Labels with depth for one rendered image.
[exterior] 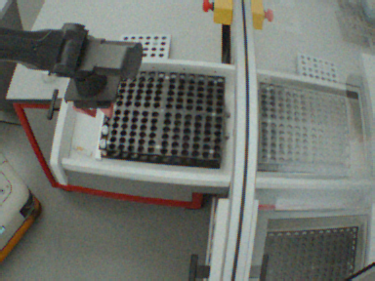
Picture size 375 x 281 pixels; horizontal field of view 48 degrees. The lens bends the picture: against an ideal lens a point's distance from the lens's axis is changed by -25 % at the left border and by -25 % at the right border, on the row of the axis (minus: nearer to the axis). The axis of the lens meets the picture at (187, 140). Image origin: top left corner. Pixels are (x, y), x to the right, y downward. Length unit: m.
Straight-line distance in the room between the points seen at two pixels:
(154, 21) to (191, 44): 0.13
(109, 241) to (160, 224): 0.21
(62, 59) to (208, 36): 0.66
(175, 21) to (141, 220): 0.82
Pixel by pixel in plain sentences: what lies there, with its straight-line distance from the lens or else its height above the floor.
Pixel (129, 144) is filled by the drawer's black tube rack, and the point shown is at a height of 0.90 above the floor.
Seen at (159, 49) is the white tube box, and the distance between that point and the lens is 1.21.
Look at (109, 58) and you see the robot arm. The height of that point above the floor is 1.19.
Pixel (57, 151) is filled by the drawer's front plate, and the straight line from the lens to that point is 0.95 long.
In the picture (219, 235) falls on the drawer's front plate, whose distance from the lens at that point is 0.87.
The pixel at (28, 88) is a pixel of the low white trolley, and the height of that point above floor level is 0.76.
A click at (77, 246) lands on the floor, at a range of 1.85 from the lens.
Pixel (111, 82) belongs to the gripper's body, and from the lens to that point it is 0.83.
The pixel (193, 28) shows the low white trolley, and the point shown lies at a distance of 1.30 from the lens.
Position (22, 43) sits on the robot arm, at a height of 1.31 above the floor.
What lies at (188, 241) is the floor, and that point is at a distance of 1.83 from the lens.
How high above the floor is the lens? 1.76
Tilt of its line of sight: 63 degrees down
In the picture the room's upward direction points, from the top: 3 degrees clockwise
